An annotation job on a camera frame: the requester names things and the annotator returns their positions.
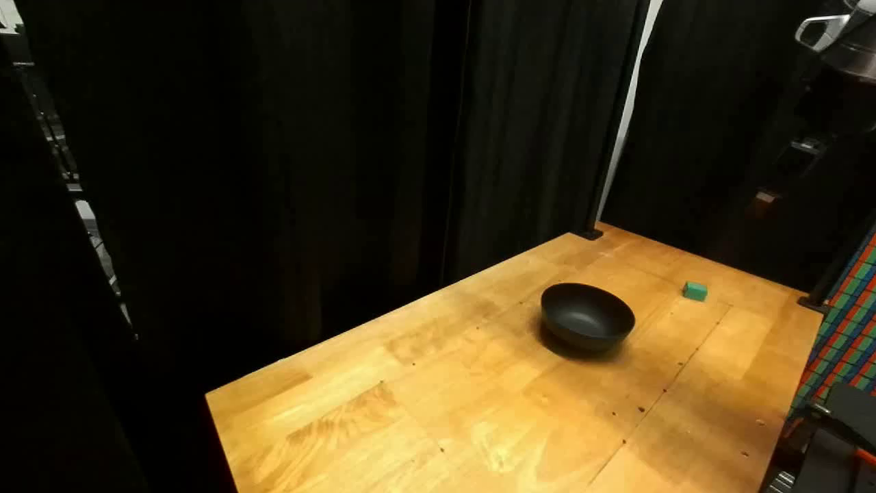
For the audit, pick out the white vertical pole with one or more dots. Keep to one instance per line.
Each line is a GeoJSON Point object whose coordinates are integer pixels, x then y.
{"type": "Point", "coordinates": [625, 111]}

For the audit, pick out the black metal frame rail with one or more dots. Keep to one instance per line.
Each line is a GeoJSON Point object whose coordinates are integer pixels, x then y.
{"type": "Point", "coordinates": [72, 181]}

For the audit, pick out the black clamp bracket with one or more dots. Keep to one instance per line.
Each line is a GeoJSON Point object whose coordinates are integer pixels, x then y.
{"type": "Point", "coordinates": [589, 231]}

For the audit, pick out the black bowl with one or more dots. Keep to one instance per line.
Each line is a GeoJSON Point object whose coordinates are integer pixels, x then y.
{"type": "Point", "coordinates": [584, 315]}

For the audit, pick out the plaid checkered cloth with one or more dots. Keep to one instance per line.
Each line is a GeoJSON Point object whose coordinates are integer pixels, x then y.
{"type": "Point", "coordinates": [844, 331]}

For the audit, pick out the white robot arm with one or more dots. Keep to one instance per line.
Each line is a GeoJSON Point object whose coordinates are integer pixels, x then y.
{"type": "Point", "coordinates": [840, 32]}

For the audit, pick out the small green block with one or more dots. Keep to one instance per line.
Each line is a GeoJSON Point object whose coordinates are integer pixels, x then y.
{"type": "Point", "coordinates": [695, 288]}

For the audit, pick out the black equipment with orange part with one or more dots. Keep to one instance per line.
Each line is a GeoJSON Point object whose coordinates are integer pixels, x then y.
{"type": "Point", "coordinates": [825, 447]}

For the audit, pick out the black curtain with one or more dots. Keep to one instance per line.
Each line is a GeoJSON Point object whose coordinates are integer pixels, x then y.
{"type": "Point", "coordinates": [320, 146]}

